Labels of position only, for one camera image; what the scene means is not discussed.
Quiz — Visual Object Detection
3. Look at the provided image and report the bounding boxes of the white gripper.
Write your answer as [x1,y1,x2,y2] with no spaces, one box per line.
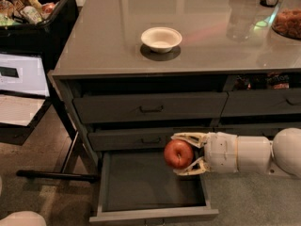
[171,132,238,176]

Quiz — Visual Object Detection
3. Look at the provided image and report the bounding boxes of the red apple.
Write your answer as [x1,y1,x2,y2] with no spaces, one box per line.
[164,139,194,170]

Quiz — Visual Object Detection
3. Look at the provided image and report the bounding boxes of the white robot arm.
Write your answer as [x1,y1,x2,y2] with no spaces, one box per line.
[171,128,301,179]

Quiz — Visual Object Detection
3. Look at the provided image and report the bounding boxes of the white robot base corner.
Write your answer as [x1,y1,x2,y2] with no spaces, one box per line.
[0,211,47,226]

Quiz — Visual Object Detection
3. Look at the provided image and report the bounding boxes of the middle left grey drawer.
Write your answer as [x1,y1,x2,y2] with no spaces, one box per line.
[87,127,213,152]

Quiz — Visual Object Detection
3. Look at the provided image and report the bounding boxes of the grey drawer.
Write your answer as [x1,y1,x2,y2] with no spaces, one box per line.
[214,122,301,138]
[222,89,301,117]
[73,92,227,123]
[87,127,213,152]

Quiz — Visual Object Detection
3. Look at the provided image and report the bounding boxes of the top right grey drawer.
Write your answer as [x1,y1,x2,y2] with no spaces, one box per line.
[222,89,301,117]

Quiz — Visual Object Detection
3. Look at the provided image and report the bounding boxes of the middle right grey drawer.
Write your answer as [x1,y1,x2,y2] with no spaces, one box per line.
[214,122,301,138]

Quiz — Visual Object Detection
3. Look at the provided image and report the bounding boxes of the open bottom left drawer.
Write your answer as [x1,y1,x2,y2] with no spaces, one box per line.
[89,149,218,226]

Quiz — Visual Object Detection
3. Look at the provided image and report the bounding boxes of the snack bags in drawer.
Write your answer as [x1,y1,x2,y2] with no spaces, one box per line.
[234,73,290,90]

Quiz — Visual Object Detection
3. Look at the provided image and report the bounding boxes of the top left grey drawer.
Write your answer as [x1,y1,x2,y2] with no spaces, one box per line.
[73,92,227,123]

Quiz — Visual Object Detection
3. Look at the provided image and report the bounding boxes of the grey drawer cabinet counter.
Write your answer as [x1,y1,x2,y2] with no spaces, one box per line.
[53,0,301,161]

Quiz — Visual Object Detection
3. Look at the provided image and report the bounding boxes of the white paper bowl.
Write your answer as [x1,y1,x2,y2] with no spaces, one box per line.
[141,27,182,54]

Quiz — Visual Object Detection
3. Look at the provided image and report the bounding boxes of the black cart stand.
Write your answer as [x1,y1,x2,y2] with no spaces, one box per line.
[0,91,102,185]

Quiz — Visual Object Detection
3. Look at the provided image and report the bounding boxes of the black bin of groceries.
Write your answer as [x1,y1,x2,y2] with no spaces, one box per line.
[0,0,79,56]

